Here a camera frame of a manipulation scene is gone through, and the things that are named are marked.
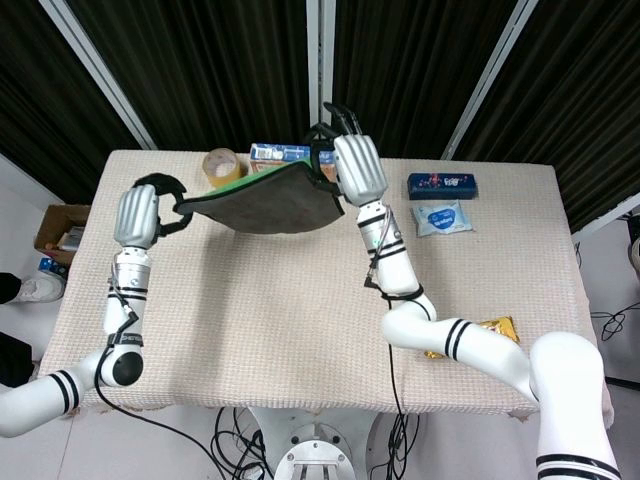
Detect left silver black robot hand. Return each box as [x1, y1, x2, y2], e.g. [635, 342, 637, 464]
[114, 172, 193, 250]

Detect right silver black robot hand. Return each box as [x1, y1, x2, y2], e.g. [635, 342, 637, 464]
[302, 102, 390, 207]

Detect green cloth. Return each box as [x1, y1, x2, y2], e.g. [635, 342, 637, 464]
[172, 158, 346, 236]

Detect orange and blue cracker box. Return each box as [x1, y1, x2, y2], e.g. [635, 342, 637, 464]
[248, 142, 337, 182]

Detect brown cardboard box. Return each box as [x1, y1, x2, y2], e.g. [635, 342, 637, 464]
[33, 203, 92, 266]

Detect dark blue rectangular box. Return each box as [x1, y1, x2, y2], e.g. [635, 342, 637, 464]
[406, 172, 479, 202]

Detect yellow packing tape roll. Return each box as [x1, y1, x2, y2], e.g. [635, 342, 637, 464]
[202, 147, 244, 190]

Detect light blue wet wipes pack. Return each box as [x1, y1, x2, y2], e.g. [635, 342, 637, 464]
[410, 199, 476, 239]

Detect blue package on floor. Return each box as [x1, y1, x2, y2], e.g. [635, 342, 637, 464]
[38, 257, 70, 280]

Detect white sneaker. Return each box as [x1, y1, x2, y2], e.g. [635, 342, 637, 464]
[9, 276, 66, 304]

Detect black pleated curtain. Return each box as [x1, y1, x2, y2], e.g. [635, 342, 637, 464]
[0, 0, 640, 234]

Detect beige woven tablecloth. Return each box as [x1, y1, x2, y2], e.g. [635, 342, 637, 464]
[38, 149, 606, 417]

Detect gold snack bar wrapper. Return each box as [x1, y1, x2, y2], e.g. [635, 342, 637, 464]
[423, 315, 521, 360]

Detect black floor cables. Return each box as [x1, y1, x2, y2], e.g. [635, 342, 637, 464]
[213, 405, 274, 480]

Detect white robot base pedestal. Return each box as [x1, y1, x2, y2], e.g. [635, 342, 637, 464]
[247, 405, 379, 480]

